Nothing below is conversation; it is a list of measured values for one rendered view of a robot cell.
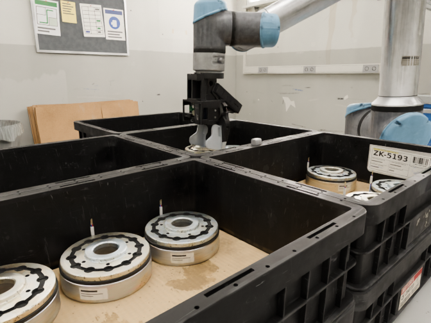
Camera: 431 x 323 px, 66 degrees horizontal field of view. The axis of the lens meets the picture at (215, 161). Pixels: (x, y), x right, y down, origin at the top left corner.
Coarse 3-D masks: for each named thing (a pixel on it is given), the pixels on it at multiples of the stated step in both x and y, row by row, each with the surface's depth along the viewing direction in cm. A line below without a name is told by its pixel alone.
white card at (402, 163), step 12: (372, 156) 72; (384, 156) 70; (396, 156) 68; (408, 156) 67; (420, 156) 65; (372, 168) 72; (384, 168) 70; (396, 168) 69; (408, 168) 67; (420, 168) 65
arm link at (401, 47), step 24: (408, 0) 73; (384, 24) 78; (408, 24) 74; (384, 48) 79; (408, 48) 75; (384, 72) 80; (408, 72) 77; (384, 96) 81; (408, 96) 78; (384, 120) 80; (408, 120) 77
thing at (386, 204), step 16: (272, 144) 67; (400, 144) 68; (416, 144) 66; (208, 160) 54; (272, 176) 45; (416, 176) 45; (320, 192) 39; (384, 192) 39; (400, 192) 39; (416, 192) 44; (368, 208) 36; (384, 208) 37; (400, 208) 40; (368, 224) 36
